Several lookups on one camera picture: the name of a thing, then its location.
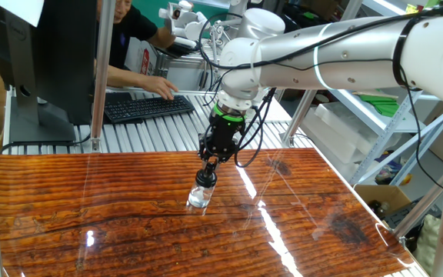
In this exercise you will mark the person in black shirt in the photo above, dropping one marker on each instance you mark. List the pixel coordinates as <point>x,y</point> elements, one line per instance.
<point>129,31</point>

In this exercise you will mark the black knobbed jar lid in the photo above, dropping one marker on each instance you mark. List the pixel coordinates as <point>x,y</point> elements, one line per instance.
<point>206,179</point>

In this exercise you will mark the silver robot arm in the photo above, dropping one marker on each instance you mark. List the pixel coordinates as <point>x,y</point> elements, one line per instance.
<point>340,61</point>

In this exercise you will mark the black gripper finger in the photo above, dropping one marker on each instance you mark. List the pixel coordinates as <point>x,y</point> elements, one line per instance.
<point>203,152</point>
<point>219,159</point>

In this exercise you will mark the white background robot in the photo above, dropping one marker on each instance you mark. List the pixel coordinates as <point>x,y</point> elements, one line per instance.
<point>237,7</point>

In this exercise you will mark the white foam blocks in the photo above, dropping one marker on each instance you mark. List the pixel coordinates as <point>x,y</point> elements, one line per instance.
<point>340,131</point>

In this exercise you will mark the wood grain table mat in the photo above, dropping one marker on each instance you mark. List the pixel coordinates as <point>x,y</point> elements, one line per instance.
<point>129,231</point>

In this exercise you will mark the white metal shelf rack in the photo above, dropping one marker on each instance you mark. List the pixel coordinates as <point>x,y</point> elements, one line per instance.
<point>394,125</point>

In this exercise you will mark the green board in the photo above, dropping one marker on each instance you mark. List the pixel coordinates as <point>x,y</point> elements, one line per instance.
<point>148,7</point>

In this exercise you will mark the black computer keyboard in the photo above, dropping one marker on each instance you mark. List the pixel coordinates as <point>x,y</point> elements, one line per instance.
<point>148,107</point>

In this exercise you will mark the green plastic sheet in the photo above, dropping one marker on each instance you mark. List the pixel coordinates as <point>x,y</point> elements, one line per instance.
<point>383,105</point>

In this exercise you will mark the white paper sheet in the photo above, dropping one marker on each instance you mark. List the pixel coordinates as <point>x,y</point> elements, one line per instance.
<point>17,9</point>

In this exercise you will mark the beige cloth bag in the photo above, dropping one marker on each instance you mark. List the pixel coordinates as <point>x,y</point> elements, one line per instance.
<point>429,242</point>

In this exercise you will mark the white handheld device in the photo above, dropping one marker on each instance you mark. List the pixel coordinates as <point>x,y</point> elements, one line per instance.
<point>185,23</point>

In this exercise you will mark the person bare forearm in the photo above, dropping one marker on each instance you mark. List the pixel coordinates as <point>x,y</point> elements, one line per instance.
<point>123,77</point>
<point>164,38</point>

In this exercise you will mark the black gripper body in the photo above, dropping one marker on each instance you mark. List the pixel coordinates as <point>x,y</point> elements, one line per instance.
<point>223,136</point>

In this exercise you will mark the brown cardboard box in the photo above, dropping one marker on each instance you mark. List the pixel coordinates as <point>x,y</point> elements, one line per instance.
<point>390,194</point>

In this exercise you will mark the clear glass jar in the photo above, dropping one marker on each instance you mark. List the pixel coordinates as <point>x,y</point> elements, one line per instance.
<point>200,198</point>

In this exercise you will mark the black computer monitor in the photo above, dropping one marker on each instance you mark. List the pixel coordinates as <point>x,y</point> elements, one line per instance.
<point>64,57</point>

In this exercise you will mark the person bare hand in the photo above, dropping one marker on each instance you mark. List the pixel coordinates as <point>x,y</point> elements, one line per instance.
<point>160,85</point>

